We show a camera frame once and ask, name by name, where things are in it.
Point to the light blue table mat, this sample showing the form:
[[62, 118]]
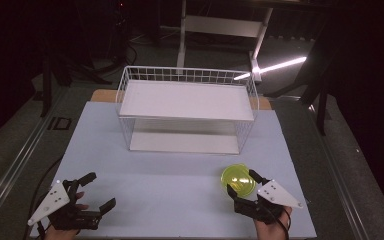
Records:
[[166, 193]]

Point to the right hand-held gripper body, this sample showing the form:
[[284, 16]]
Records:
[[275, 195]]

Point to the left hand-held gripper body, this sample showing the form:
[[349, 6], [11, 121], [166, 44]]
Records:
[[55, 199]]

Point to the dark metal stand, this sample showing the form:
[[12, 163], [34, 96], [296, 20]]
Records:
[[46, 83], [321, 100]]

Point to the person's right hand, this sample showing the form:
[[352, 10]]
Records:
[[269, 232]]

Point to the white metal stand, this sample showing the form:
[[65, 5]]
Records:
[[223, 26]]

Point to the person's left hand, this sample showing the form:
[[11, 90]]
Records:
[[60, 235]]

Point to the metal floor rail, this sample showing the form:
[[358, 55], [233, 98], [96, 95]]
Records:
[[20, 156], [340, 173]]

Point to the black floor socket box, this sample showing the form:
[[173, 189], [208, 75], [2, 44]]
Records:
[[60, 123]]

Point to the white light strip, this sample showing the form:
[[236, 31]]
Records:
[[276, 67]]

